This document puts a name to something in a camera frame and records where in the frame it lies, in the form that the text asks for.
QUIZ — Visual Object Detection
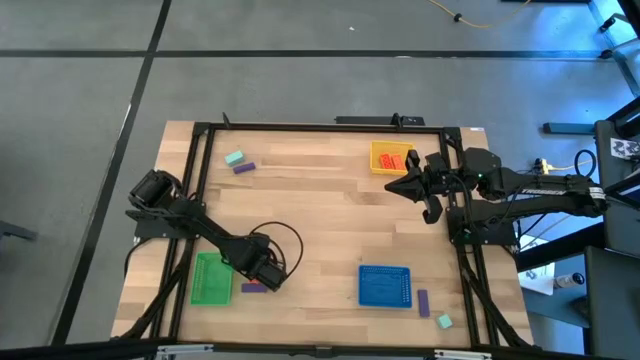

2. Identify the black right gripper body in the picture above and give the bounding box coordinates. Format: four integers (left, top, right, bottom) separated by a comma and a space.
405, 148, 454, 225

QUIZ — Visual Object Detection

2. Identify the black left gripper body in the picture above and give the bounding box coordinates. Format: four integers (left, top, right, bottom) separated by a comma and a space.
244, 249, 290, 293

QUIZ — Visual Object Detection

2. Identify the yellow plastic basket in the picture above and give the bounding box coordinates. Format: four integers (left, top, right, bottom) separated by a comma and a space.
369, 140, 416, 177

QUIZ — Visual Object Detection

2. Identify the green plastic basket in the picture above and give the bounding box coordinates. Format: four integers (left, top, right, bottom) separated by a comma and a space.
189, 251, 235, 307

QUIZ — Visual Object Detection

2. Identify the blue plastic basket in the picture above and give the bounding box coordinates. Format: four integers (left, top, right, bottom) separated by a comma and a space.
357, 264, 413, 309

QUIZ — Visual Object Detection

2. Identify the blue metal bar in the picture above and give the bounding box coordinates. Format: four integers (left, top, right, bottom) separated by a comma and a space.
542, 121, 597, 136

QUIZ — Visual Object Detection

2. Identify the white paper sheet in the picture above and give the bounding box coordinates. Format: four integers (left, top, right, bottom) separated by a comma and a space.
517, 263, 556, 297

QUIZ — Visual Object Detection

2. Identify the small bottle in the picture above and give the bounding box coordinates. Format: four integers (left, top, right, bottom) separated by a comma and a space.
553, 272, 586, 290

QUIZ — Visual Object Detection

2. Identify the printed marker sheet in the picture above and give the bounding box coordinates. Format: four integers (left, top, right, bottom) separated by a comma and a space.
609, 137, 640, 160

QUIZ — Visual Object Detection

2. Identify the black crossbeam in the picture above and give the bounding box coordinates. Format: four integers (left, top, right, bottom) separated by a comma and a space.
0, 337, 640, 360

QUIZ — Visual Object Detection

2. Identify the black cart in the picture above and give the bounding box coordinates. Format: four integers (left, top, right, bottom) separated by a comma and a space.
582, 94, 640, 360

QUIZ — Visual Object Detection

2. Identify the black cable loop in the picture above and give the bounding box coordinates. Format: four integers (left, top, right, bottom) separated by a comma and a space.
248, 220, 305, 277
573, 148, 599, 177

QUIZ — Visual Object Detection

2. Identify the black bar bracket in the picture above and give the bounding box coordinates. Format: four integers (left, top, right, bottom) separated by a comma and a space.
334, 112, 427, 127

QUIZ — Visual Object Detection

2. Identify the black aluminium table frame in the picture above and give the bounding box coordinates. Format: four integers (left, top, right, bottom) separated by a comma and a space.
112, 112, 536, 351

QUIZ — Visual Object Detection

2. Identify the yellow cable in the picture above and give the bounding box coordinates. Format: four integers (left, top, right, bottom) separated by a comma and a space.
427, 0, 532, 30

